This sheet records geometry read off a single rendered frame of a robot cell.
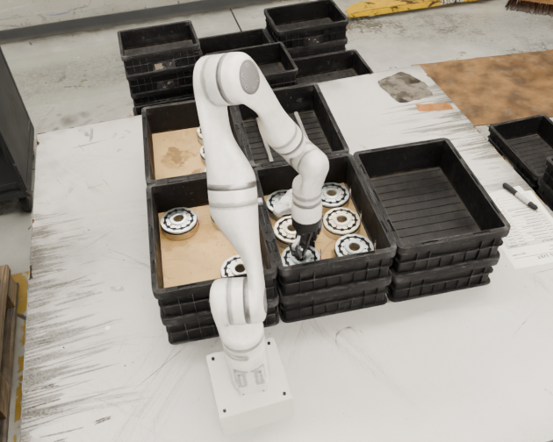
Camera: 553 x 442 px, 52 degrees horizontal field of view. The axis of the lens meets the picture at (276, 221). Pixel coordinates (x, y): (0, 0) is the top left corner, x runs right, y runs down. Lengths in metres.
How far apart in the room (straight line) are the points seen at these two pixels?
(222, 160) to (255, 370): 0.47
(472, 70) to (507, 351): 2.72
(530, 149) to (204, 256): 1.87
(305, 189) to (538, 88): 2.85
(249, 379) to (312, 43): 2.24
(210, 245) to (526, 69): 3.00
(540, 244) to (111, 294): 1.26
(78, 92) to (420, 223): 2.85
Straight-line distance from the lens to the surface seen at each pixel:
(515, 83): 3.97
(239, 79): 1.00
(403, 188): 1.73
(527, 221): 1.91
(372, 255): 1.39
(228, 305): 1.08
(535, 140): 3.02
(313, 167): 1.22
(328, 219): 1.57
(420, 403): 1.44
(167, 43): 3.31
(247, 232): 1.04
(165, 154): 1.89
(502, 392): 1.51
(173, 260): 1.54
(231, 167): 1.02
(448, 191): 1.74
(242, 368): 1.24
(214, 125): 1.05
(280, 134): 1.13
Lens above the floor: 1.96
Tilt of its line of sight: 45 degrees down
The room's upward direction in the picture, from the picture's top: 3 degrees counter-clockwise
